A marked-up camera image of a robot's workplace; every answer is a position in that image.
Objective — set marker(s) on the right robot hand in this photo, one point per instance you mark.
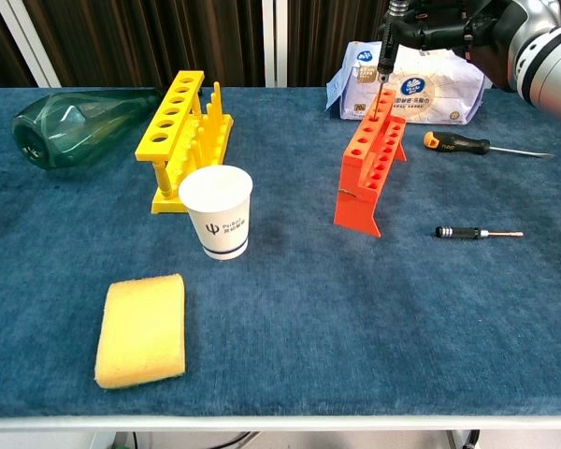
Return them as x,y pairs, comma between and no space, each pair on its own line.
491,33

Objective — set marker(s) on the black precision screwdriver thin shaft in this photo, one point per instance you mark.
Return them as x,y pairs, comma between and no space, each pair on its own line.
386,51

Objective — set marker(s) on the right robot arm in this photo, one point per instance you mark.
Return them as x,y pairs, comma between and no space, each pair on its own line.
551,70

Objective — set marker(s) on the black precision screwdriver short shaft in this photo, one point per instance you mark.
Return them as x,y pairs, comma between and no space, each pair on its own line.
463,232

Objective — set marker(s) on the white wet wipes pack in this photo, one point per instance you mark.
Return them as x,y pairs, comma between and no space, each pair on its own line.
430,79

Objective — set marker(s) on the orange tool holder rack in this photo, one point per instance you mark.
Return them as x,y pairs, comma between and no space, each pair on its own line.
350,196

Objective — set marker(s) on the blue table cloth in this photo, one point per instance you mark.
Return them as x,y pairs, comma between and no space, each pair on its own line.
308,304

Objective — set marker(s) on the white paper cup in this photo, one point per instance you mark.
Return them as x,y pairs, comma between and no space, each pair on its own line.
220,224

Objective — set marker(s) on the yellow plastic test tube rack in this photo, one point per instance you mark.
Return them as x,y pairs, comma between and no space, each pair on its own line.
168,117

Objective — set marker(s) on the dark pleated curtain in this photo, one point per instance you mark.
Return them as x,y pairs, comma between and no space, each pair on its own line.
145,37

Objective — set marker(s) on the green transparent spray bottle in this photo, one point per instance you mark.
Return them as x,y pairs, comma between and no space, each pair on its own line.
75,126

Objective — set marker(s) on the yellow sponge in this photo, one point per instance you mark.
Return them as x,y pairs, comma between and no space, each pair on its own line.
140,332

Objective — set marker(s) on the white frame post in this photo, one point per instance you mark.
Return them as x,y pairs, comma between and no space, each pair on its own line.
28,42
275,42

